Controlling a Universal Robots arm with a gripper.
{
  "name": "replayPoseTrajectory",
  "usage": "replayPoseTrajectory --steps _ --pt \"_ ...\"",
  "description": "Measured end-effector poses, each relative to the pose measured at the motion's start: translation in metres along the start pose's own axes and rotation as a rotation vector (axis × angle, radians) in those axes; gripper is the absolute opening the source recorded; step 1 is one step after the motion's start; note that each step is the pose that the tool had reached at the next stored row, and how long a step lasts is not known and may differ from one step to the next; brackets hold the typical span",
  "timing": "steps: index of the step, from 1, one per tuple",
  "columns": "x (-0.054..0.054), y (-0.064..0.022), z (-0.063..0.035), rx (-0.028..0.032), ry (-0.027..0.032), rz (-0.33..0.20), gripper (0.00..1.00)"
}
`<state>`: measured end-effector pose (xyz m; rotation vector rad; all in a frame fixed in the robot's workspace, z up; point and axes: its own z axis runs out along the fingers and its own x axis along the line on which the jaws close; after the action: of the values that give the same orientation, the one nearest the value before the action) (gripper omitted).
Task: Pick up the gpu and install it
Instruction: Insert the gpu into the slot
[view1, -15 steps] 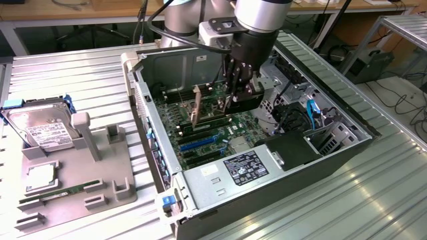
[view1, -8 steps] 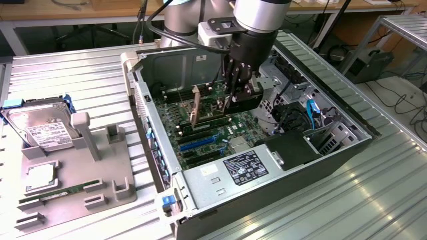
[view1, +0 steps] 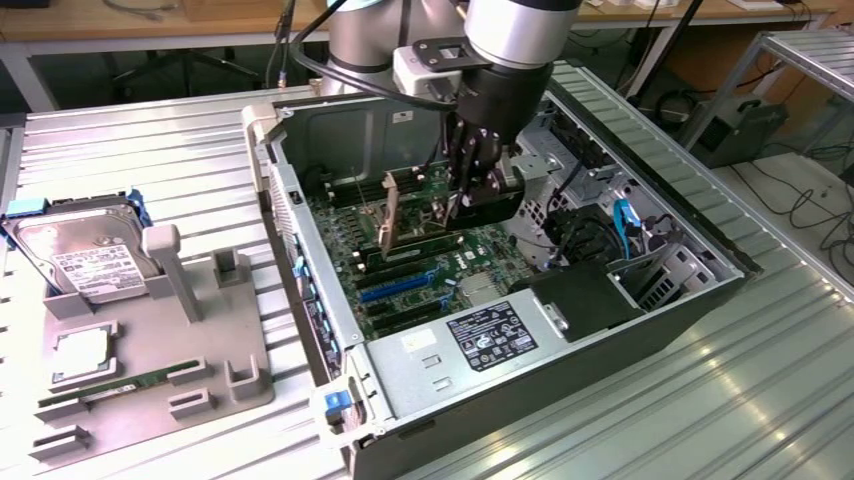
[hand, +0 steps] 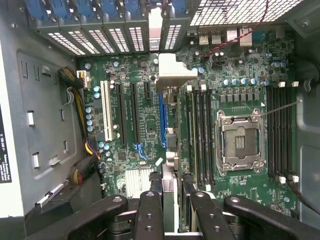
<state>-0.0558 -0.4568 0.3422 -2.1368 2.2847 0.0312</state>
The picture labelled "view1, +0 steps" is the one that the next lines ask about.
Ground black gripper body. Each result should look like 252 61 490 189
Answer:
440 63 555 152

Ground green graphics card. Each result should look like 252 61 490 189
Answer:
363 167 526 266

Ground black RAM slots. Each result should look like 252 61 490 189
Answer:
323 169 392 210

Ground silver chipset heatsink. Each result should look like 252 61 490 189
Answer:
459 278 503 302

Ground green motherboard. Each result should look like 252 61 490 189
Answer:
303 164 546 341

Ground black expansion slot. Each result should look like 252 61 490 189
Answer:
351 259 435 291
367 299 442 332

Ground blue expansion slot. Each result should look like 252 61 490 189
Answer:
359 277 434 302

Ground black plastic air shroud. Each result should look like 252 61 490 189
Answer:
510 263 646 344

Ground black box device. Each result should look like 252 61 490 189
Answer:
688 98 794 170

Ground silver power supply unit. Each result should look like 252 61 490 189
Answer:
363 293 566 419

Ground open PC case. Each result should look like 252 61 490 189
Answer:
239 59 766 480

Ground black chair base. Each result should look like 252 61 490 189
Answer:
109 47 260 99

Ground wooden desk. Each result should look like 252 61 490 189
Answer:
0 0 839 114

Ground grey parts rack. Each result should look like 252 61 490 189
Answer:
25 223 279 465

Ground hard disk with blue caddy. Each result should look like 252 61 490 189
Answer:
0 187 152 307

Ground silver CPU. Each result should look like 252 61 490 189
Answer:
51 332 113 377

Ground green RAM stick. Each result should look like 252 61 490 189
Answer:
36 359 203 407

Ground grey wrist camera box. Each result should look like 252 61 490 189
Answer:
391 38 496 104

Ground black wire bundle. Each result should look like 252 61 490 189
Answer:
538 203 619 269

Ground blue SATA wire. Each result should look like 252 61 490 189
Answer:
611 198 639 262

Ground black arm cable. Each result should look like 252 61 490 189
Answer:
289 0 466 114

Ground hanging cable with plug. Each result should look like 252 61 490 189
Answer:
268 0 300 90

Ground aluminium frame rack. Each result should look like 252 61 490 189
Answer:
706 31 854 154

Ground black floor cables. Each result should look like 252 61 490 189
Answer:
723 142 854 254

